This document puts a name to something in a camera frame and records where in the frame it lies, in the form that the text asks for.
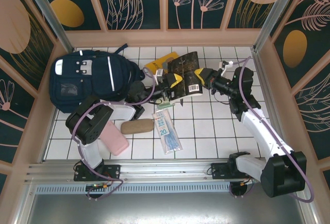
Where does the slotted metal cable tray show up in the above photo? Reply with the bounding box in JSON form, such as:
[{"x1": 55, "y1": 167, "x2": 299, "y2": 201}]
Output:
[{"x1": 35, "y1": 182, "x2": 302, "y2": 195}]

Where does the grey metal sheet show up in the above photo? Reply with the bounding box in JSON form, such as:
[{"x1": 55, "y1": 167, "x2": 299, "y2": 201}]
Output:
[{"x1": 25, "y1": 193, "x2": 307, "y2": 224}]

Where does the aluminium mounting rail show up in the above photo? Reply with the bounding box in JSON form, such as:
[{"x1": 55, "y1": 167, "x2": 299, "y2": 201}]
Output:
[{"x1": 24, "y1": 158, "x2": 307, "y2": 183}]

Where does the yellow book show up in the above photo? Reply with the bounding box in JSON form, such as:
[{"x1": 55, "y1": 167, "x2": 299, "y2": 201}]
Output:
[{"x1": 144, "y1": 51, "x2": 180, "y2": 77}]

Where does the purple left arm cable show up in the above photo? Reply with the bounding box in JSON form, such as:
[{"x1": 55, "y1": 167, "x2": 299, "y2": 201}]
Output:
[{"x1": 72, "y1": 73, "x2": 158, "y2": 201}]

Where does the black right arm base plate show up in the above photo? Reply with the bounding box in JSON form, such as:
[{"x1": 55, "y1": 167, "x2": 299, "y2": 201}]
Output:
[{"x1": 210, "y1": 161, "x2": 258, "y2": 181}]

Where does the aluminium frame post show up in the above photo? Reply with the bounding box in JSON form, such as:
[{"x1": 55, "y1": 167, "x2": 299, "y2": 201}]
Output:
[
  {"x1": 252, "y1": 0, "x2": 301, "y2": 53},
  {"x1": 22, "y1": 0, "x2": 76, "y2": 55}
]

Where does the black book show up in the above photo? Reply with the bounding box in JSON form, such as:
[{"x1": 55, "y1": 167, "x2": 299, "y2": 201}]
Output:
[{"x1": 167, "y1": 51, "x2": 204, "y2": 98}]

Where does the navy blue backpack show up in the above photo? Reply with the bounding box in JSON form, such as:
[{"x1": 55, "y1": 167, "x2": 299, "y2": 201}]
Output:
[{"x1": 48, "y1": 43, "x2": 146, "y2": 114}]

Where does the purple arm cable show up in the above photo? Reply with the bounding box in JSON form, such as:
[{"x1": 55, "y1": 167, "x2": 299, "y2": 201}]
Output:
[
  {"x1": 229, "y1": 56, "x2": 315, "y2": 204},
  {"x1": 72, "y1": 73, "x2": 158, "y2": 201}
]

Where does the green notebook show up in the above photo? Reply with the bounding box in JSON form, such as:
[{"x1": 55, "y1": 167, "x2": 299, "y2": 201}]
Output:
[{"x1": 156, "y1": 99, "x2": 176, "y2": 110}]

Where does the clear pack of blue pens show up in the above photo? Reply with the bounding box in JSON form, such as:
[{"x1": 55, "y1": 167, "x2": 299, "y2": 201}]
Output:
[{"x1": 151, "y1": 108, "x2": 183, "y2": 155}]

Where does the pink pencil case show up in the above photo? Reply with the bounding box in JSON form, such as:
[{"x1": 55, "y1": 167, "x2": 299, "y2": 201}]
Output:
[{"x1": 99, "y1": 119, "x2": 129, "y2": 156}]

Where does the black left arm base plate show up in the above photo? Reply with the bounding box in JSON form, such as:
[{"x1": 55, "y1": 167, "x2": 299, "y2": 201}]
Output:
[{"x1": 73, "y1": 163, "x2": 122, "y2": 182}]

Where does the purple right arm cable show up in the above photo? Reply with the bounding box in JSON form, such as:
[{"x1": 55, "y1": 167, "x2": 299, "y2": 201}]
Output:
[{"x1": 229, "y1": 56, "x2": 315, "y2": 204}]

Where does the aluminium side rail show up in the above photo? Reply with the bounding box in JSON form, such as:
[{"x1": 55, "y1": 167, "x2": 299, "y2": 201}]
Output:
[{"x1": 251, "y1": 48, "x2": 293, "y2": 161}]

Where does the tan fabric glasses case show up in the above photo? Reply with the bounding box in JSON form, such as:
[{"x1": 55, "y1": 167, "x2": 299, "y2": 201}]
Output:
[{"x1": 120, "y1": 118, "x2": 155, "y2": 136}]

